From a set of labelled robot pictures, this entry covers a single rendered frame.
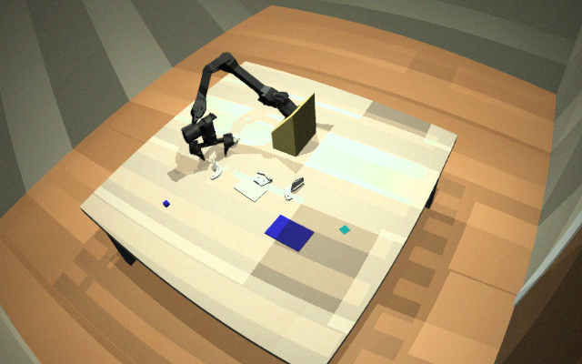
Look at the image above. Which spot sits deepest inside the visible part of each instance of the blue flat rectangular plate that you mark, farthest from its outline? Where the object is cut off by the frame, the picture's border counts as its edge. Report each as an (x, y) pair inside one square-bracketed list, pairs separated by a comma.
[(289, 233)]

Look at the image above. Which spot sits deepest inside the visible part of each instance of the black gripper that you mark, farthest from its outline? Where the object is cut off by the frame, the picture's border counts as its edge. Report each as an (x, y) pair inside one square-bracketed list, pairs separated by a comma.
[(210, 140)]

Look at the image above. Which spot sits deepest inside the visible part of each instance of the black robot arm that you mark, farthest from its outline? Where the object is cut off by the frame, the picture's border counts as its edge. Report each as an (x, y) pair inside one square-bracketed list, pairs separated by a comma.
[(267, 96)]

